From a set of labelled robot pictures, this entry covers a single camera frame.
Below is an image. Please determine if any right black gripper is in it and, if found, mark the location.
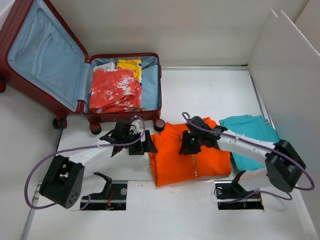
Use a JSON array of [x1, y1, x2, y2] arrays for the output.
[[179, 129, 204, 155]]

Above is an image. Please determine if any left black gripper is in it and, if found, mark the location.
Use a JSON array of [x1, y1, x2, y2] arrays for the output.
[[122, 129, 157, 155]]

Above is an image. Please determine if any orange zip jacket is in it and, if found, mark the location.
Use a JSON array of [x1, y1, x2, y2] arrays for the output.
[[148, 122, 232, 187]]

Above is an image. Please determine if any light blue cloth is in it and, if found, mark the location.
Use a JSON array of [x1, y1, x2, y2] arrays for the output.
[[140, 65, 159, 111]]

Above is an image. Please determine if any teal garment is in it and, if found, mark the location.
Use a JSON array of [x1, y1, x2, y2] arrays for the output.
[[219, 114, 280, 172]]

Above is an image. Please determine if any red white patterned cloth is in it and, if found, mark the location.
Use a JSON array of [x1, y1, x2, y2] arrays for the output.
[[88, 68, 142, 114]]

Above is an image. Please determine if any yellow cartoon cloth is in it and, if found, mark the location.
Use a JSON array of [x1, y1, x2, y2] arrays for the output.
[[116, 59, 142, 85]]

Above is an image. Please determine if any white first aid box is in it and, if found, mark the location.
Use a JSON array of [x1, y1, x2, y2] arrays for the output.
[[93, 61, 117, 72]]

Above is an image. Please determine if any red suitcase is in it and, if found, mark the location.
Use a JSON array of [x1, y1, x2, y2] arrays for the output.
[[0, 0, 162, 135]]

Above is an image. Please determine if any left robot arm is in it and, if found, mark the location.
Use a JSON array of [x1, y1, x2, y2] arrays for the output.
[[39, 120, 158, 209]]

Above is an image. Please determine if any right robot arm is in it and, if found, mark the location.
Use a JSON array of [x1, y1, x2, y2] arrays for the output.
[[179, 112, 310, 197]]

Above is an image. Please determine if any dark red round jar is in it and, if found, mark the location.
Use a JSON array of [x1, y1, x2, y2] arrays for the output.
[[153, 118, 166, 132]]

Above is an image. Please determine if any white foam board panel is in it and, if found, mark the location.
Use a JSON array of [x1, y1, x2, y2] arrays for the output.
[[248, 11, 320, 229]]

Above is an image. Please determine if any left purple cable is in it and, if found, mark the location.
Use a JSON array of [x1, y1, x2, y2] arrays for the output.
[[24, 115, 146, 210]]

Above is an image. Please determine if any purple cable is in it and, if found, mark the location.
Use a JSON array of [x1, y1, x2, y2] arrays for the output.
[[24, 115, 146, 210], [181, 111, 315, 205]]

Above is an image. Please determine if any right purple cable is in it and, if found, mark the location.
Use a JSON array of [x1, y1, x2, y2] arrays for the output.
[[181, 111, 315, 205]]

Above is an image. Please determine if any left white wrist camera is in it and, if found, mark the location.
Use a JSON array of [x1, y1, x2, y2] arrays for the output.
[[131, 119, 141, 134]]

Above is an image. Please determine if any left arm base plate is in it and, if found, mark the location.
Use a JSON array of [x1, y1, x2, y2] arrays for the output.
[[79, 181, 128, 211]]

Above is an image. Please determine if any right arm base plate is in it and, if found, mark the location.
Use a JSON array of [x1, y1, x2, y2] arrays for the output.
[[213, 180, 264, 210]]

